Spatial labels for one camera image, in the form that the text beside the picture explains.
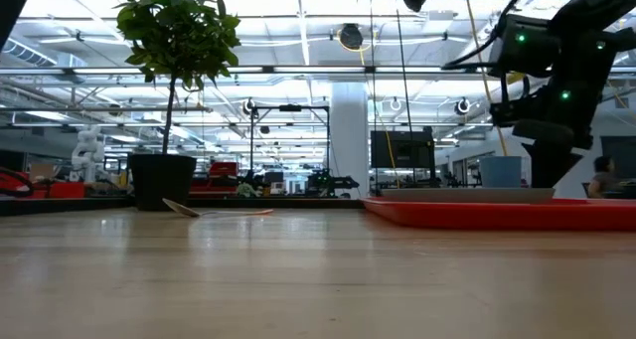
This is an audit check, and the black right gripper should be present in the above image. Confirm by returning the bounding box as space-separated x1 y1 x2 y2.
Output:
489 80 595 189

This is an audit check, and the blue plastic cup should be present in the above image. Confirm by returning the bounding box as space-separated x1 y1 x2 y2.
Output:
479 155 523 189

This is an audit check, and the teal round plate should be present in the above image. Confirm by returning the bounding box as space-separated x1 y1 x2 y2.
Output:
381 187 557 205

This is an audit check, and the spoon with orange handle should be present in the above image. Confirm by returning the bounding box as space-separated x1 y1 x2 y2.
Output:
162 198 275 219

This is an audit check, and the red plastic tray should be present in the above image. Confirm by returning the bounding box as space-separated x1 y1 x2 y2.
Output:
361 196 636 233

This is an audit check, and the person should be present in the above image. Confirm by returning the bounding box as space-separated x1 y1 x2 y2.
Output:
587 154 621 200

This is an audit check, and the white pillar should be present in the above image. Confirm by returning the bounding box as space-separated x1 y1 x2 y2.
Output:
330 83 371 200

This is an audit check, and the red tool chest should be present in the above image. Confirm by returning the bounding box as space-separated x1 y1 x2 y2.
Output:
191 161 239 196

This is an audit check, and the black plant pot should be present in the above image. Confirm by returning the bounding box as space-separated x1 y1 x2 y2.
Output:
127 152 199 213

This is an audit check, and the green leafy plant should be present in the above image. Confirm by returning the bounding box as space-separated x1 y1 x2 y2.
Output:
112 0 243 156

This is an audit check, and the white robot figure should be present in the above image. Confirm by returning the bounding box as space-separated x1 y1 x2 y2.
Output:
71 124 106 185

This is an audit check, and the red storage bin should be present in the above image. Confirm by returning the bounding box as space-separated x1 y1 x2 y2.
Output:
47 181 86 200

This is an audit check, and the cardboard box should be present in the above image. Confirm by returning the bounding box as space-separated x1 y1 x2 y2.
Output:
28 162 59 181

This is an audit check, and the red item with black loop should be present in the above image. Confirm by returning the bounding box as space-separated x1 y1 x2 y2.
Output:
0 166 36 200

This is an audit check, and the dark wall panel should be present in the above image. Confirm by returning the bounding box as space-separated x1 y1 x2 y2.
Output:
599 135 636 181

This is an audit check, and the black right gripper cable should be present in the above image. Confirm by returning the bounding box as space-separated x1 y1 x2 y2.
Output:
440 0 523 73

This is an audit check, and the black wall screen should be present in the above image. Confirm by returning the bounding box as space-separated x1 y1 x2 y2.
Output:
370 129 437 170

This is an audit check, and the thin yellow hanging cable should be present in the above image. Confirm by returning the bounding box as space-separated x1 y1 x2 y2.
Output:
357 45 399 190

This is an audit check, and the black hanging cable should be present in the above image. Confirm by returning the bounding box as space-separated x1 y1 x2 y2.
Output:
369 0 378 191

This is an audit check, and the hanging cable reel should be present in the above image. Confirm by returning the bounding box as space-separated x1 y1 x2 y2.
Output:
339 23 365 51

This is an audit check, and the black stand frame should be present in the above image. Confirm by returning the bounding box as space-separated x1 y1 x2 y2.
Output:
249 103 332 181

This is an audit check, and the black metal table frame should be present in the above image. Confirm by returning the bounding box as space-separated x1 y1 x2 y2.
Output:
0 195 367 218

